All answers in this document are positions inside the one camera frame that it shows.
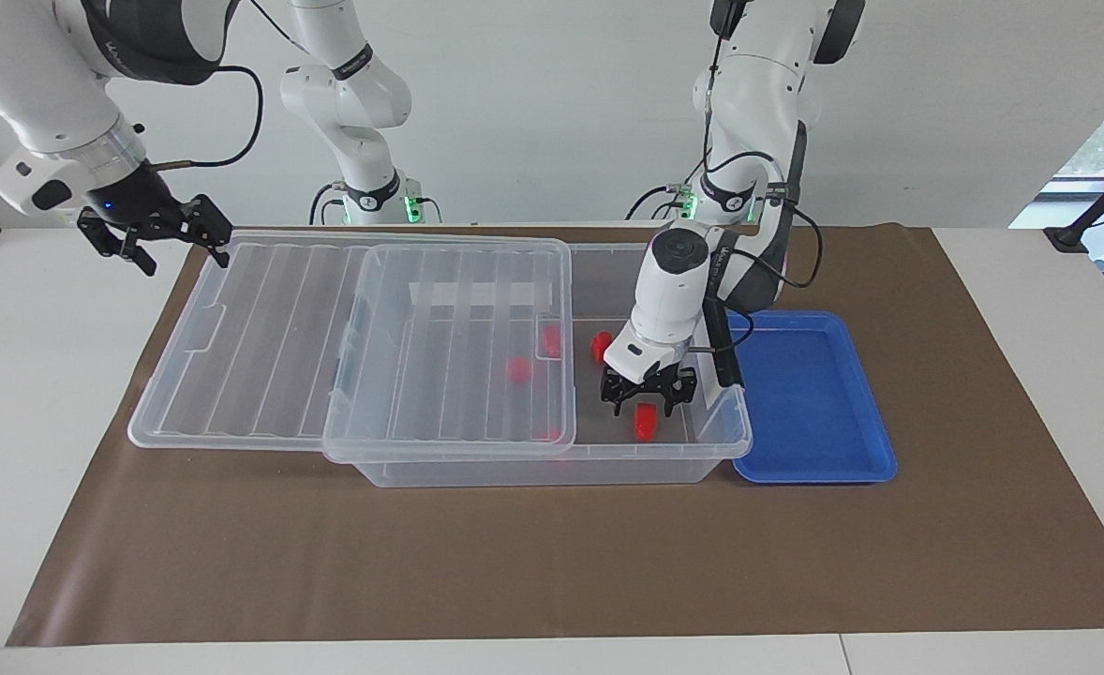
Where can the black angled stand pole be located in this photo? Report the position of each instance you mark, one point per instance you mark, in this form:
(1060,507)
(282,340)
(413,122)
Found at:
(1072,234)

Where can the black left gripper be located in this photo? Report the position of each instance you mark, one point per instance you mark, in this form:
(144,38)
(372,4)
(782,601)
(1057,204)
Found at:
(650,386)

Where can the blue plastic tray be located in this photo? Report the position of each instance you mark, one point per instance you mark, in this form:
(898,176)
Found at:
(814,412)

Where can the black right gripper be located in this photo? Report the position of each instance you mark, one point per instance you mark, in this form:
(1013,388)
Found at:
(140,206)

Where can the clear ribbed box lid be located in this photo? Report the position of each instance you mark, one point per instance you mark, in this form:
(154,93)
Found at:
(252,347)

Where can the clear plastic storage box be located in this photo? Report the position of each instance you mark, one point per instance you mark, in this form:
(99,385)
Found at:
(608,466)

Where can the brown table mat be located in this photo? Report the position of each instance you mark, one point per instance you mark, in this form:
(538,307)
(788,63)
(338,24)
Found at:
(552,562)

